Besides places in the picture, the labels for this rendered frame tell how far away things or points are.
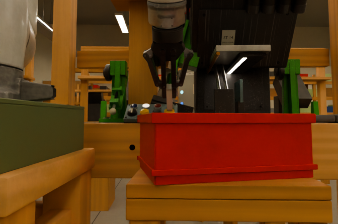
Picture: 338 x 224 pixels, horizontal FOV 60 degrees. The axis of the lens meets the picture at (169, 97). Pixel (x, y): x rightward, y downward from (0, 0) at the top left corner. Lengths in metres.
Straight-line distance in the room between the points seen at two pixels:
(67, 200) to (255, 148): 0.35
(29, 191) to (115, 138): 0.47
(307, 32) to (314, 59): 11.28
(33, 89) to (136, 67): 0.98
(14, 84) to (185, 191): 0.32
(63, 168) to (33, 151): 0.07
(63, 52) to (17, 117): 1.19
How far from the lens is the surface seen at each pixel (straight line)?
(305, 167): 0.61
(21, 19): 0.54
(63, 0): 1.64
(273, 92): 8.68
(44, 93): 0.51
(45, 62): 12.10
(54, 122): 0.48
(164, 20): 0.67
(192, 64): 1.07
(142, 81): 1.43
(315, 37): 13.03
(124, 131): 0.82
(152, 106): 0.86
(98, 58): 1.59
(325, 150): 0.89
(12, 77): 0.51
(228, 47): 0.90
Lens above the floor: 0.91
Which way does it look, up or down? 5 degrees up
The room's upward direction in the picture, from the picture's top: straight up
